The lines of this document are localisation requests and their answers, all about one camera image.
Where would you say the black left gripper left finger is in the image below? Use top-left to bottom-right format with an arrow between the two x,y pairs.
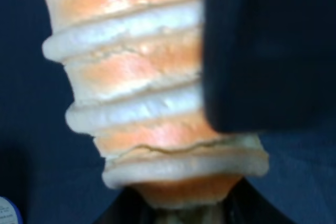
90,179 -> 289,224

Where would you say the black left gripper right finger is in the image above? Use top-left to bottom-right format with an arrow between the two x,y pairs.
203,0 -> 335,132

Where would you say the purple garbage bag roll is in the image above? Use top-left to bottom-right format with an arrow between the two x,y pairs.
0,197 -> 23,224

